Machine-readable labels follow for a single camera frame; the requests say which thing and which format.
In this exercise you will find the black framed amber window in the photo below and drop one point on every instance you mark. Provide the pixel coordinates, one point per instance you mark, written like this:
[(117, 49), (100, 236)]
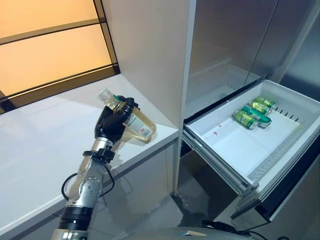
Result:
[(50, 57)]

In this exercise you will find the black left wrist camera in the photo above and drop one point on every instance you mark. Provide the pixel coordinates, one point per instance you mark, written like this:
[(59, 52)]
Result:
[(105, 153)]

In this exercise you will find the stainless steel fridge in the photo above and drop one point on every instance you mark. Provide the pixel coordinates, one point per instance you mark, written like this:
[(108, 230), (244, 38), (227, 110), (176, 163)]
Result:
[(220, 50)]

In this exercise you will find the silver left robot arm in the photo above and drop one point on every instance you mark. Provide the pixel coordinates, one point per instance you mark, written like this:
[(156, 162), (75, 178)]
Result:
[(87, 185)]

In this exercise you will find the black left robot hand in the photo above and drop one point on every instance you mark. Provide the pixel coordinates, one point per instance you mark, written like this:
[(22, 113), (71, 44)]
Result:
[(110, 125)]

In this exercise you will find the white fridge drawer steel front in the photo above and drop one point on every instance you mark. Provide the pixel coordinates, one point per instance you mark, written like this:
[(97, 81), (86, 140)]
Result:
[(232, 140)]

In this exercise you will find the dark green drink can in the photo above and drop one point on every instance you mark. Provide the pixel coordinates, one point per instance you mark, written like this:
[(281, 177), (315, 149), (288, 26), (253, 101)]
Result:
[(262, 119)]

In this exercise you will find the white tall cabinet panel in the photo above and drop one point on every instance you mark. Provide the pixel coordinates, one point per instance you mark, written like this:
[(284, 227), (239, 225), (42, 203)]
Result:
[(150, 50)]

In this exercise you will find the grey robot torso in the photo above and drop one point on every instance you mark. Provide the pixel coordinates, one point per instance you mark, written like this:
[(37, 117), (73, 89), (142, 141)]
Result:
[(175, 235)]

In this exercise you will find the yellow juice bottle white cap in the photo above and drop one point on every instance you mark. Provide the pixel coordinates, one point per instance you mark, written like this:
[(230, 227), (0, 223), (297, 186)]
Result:
[(140, 125)]

